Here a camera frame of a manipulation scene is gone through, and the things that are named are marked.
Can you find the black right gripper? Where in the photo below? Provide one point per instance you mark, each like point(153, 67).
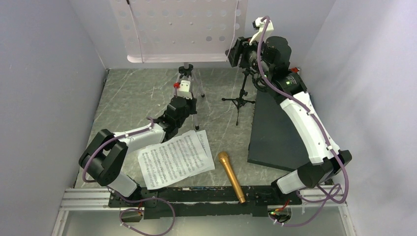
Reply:
point(246, 48)

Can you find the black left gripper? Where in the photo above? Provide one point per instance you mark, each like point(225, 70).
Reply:
point(193, 103)

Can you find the sheet music page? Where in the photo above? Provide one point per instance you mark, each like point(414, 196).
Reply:
point(179, 158)
point(202, 136)

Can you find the lilac perforated music stand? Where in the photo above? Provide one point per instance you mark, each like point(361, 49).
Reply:
point(179, 31)

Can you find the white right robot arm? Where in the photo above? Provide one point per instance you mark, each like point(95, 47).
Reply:
point(270, 60)

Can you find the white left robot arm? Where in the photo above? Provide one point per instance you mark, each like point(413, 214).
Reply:
point(103, 158)

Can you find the gold microphone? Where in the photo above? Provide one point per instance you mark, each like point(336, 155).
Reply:
point(225, 162)

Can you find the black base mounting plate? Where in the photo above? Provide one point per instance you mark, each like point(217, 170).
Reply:
point(206, 201)

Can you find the dark rectangular equipment case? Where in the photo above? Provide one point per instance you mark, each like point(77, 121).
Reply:
point(274, 140)

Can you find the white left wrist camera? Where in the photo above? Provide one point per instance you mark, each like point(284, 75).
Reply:
point(183, 89)

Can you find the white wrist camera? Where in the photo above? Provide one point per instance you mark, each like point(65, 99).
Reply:
point(264, 29)
point(183, 89)

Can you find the black microphone shock-mount stand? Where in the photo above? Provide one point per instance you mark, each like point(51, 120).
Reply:
point(241, 94)

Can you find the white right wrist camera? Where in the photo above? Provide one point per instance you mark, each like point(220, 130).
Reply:
point(264, 29)

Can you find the aluminium frame rails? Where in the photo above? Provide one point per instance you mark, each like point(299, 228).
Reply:
point(86, 212)

